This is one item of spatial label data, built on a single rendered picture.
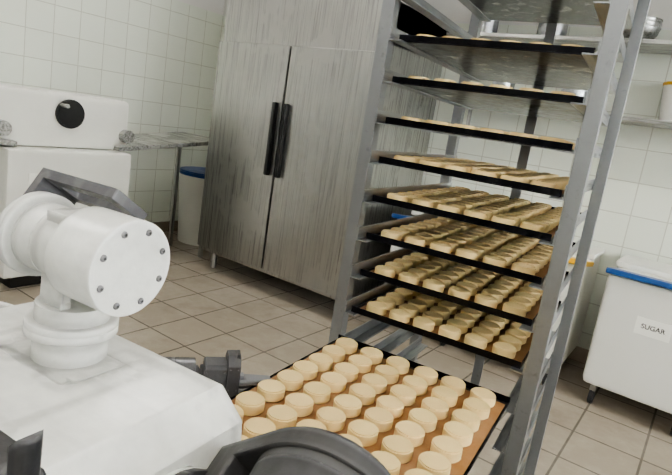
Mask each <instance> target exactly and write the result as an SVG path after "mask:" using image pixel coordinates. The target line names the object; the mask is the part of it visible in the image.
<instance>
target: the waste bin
mask: <svg viewBox="0 0 672 475"><path fill-rule="evenodd" d="M205 169H206V167H195V166H184V167H180V176H179V208H178V240H179V241H180V242H182V243H185V244H188V245H193V246H199V245H198V244H197V243H198V234H199V225H200V215H201V206H202V197H203V188H204V179H205Z"/></svg>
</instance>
